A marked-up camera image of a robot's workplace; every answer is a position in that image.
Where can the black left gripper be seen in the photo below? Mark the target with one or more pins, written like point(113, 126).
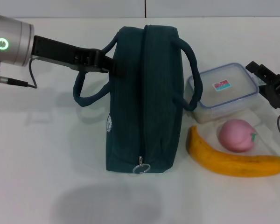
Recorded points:
point(60, 52)

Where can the clear box with blue lid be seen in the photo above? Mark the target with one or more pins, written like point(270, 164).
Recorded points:
point(233, 77)

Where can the pink toy peach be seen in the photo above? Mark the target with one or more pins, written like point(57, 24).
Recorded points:
point(235, 137)

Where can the dark teal zip bag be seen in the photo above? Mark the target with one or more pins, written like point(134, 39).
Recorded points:
point(154, 105)

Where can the yellow toy banana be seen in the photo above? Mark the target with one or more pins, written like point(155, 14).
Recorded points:
point(224, 163)

